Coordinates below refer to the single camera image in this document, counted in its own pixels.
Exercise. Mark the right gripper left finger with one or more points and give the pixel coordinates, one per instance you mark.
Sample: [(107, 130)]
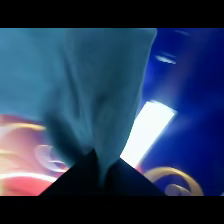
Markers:
[(78, 181)]

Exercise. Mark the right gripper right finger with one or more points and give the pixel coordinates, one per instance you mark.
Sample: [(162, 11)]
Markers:
[(133, 183)]

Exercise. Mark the blue-grey garment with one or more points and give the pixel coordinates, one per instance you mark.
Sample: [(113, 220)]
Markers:
[(86, 83)]

